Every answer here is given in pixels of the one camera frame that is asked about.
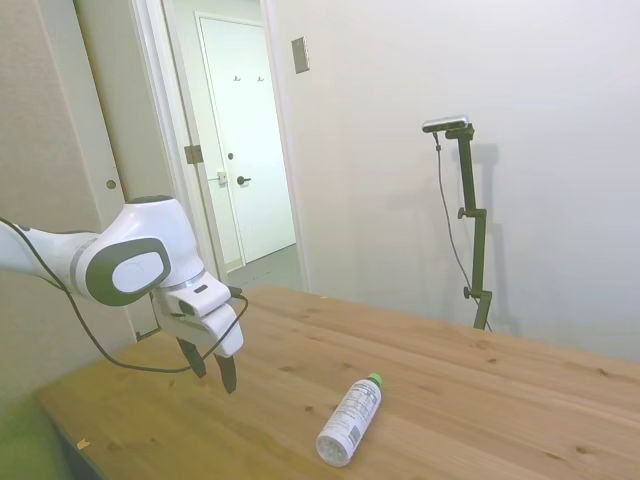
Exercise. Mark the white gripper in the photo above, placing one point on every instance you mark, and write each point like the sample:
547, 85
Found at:
220, 330

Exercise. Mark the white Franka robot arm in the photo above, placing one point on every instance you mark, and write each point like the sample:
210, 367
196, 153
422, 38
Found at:
135, 235

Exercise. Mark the white bottle with green cap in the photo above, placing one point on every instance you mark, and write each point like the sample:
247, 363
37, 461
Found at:
352, 417

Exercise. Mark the metal strike plate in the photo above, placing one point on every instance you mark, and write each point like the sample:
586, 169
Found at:
221, 177

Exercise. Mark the round metal door knob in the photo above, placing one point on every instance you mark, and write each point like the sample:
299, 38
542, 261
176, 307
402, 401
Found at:
111, 184

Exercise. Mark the brass door hinge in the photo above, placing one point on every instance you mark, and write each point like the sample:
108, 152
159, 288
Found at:
193, 154

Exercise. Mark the white door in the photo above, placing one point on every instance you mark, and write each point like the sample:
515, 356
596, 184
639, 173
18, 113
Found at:
250, 125

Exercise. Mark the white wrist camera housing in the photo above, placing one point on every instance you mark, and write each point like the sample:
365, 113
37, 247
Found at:
200, 297

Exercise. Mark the white door frame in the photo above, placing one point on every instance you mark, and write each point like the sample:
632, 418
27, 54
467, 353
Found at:
165, 100

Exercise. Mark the dark camera stand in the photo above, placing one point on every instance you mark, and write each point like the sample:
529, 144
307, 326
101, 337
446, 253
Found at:
480, 250

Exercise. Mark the grey wall plate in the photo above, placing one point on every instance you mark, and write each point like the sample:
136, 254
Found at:
300, 55

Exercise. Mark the silver exterior camera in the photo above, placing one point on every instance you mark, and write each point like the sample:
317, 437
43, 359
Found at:
446, 123

